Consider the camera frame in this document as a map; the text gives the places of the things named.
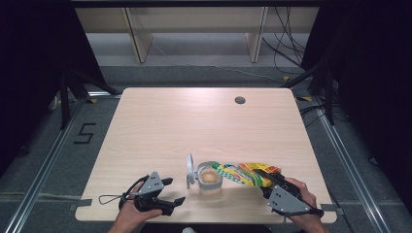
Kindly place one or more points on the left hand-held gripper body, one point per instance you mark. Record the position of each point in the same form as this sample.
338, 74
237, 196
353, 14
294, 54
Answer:
150, 186

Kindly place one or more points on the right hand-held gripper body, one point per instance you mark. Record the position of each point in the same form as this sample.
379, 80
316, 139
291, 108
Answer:
285, 201

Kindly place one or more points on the yellow seasoning pouch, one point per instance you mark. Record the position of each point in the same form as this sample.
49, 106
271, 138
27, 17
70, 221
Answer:
239, 174

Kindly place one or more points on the person's right hand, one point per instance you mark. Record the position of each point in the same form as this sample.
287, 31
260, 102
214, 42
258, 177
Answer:
307, 224

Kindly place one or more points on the person's left hand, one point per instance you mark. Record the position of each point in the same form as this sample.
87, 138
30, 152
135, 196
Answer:
129, 216

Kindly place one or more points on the yellow seasoning powder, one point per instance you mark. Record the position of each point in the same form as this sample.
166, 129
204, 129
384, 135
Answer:
210, 177

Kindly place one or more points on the grey tape strip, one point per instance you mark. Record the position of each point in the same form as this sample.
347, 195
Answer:
82, 203
333, 208

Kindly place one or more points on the black tape floor mark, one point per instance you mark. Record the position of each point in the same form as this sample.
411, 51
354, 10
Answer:
85, 133

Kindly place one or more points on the black metal stand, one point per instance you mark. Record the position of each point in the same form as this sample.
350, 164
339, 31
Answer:
329, 97
64, 100

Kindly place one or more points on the black curtain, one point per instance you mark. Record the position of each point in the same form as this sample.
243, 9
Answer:
372, 81
29, 64

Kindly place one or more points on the beige wooden shelf unit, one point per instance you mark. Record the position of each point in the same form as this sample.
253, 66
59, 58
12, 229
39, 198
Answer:
142, 39

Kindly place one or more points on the metal floor rail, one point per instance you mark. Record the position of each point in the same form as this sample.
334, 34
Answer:
350, 168
48, 165

